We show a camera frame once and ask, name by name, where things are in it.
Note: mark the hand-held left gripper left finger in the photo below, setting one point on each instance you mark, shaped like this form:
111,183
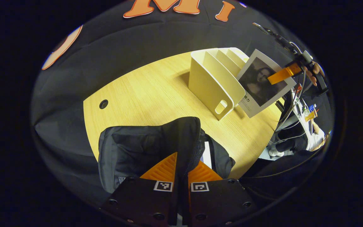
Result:
143,201

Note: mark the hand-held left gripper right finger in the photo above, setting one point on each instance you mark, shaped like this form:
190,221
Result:
219,201

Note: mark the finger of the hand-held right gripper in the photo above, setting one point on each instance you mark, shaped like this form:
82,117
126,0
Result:
282,75

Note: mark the grey portrait cover book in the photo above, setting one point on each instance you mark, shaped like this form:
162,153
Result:
257,91

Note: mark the blue cover book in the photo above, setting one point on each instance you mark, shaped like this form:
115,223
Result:
206,154

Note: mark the black schoolbag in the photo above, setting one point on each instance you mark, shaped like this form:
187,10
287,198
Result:
143,145

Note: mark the cream plastic bookshelf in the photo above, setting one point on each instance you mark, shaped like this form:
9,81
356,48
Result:
206,82

